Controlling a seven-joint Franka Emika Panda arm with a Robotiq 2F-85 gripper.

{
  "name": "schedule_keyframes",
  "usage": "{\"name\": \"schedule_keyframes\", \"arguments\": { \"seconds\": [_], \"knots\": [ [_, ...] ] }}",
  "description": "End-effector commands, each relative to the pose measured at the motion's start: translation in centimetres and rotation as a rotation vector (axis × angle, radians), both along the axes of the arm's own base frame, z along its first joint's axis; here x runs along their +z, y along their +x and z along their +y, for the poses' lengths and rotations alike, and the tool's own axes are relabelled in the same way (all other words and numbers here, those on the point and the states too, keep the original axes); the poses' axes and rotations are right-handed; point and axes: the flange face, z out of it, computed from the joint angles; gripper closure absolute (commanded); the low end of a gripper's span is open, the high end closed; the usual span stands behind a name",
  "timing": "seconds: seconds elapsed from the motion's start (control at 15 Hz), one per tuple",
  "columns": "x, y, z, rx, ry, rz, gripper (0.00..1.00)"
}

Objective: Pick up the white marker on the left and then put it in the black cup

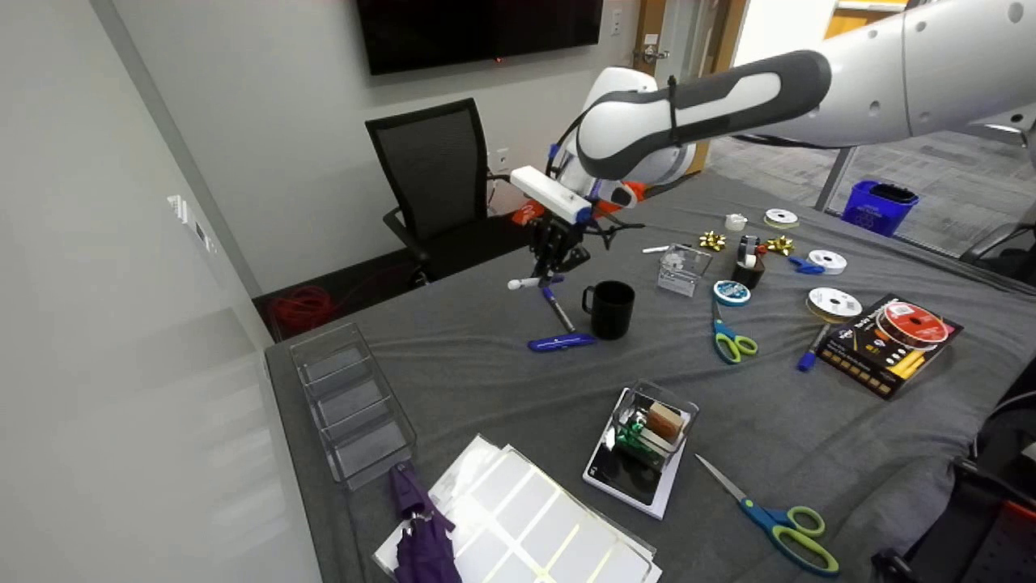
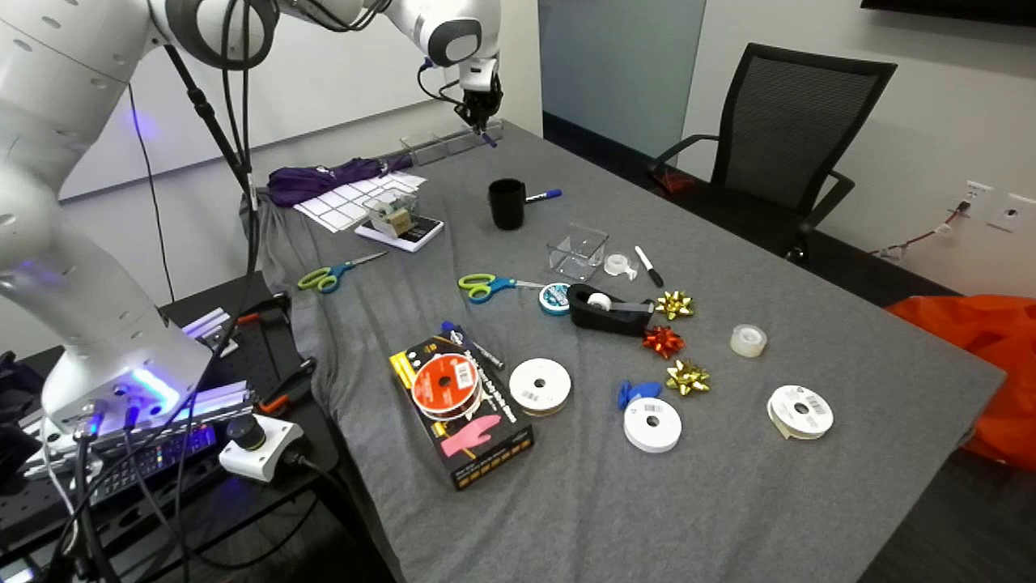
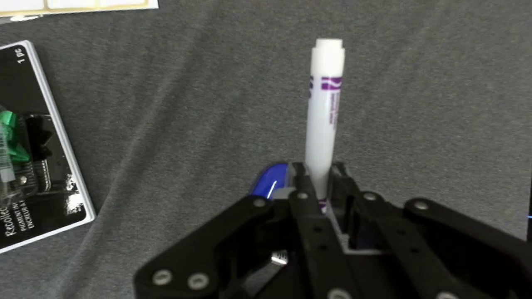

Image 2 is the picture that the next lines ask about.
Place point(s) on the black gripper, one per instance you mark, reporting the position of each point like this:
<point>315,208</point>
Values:
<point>482,88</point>

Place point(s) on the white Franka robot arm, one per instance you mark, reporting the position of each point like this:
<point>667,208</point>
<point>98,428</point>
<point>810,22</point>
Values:
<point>65,64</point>

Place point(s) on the black cup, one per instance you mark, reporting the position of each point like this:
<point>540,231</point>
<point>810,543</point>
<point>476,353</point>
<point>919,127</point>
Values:
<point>505,205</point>

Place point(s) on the silver marker with blue cap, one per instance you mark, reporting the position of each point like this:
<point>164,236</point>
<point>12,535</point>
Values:
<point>545,196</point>

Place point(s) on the black marker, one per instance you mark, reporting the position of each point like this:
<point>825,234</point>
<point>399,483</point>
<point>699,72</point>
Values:
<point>648,265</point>

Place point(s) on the black card with white border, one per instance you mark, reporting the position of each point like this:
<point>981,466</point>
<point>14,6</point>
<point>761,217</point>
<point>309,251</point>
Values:
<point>422,234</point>

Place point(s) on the clear packet of bows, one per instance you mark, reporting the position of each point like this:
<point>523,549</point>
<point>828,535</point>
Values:
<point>399,217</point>

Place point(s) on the grey blue door panel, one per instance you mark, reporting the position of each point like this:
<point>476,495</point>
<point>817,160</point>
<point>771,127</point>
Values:
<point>621,64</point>

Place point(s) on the white grid pattern paper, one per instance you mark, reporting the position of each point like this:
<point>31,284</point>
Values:
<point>344,201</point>

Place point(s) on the white whiteboard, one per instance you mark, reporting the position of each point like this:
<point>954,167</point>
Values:
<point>324,84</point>

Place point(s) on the clear plastic box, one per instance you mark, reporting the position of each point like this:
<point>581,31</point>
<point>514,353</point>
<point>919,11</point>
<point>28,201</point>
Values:
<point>574,253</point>

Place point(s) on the purple cloth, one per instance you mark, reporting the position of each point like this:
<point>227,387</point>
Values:
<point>320,178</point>

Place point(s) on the teal ribbon spool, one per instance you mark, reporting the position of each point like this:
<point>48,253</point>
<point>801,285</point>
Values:
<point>554,298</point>

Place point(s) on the clear tape roll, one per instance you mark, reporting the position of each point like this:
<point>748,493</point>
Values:
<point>621,263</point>

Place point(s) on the blue capped pen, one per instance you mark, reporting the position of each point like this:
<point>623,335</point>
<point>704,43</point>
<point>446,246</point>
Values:
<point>467,336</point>

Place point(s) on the black tape dispenser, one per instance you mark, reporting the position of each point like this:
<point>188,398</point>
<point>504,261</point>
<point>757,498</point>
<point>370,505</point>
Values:
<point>610,316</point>

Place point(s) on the gold gift bow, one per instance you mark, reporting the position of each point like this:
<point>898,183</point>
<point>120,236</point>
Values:
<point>676,304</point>
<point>687,375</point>

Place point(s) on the black tripod pole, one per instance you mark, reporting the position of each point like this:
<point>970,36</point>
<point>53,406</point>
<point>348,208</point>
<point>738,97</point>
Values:
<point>215,127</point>

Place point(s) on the white ribbon spool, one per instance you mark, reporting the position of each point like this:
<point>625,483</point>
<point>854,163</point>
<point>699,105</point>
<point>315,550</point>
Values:
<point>651,426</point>
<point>540,387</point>

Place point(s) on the red gift bow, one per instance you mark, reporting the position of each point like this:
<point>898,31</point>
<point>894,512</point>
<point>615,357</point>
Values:
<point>666,340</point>

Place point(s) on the black box with orange ribbon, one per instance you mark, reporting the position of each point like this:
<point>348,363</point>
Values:
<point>463,423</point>

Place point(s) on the blue gift bow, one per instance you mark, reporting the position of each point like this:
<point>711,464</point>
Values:
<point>630,394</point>

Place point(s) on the black office chair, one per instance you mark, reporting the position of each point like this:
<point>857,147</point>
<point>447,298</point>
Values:
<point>797,108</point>

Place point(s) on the translucent white tape roll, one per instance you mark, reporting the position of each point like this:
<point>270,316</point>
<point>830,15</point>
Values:
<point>748,340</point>

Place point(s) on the white box with black knob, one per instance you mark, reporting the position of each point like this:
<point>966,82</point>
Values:
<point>261,449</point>

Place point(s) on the gold edged ribbon spool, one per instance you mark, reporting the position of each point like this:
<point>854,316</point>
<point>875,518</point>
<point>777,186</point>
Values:
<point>801,412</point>

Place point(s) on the black robot cart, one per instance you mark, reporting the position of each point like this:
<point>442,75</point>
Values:
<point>197,518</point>

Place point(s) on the orange plastic bag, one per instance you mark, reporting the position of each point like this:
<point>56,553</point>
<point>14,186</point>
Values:
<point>991,335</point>

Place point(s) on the silver metal bracket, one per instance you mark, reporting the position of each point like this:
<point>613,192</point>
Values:
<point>213,328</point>

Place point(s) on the black wall screen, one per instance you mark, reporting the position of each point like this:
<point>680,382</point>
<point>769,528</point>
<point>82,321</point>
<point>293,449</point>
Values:
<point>951,6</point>

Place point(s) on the white wall outlet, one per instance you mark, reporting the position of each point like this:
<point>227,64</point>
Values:
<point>979,190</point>

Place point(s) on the white wall plate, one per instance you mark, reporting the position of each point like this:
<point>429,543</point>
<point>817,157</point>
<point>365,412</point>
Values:
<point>1018,210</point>

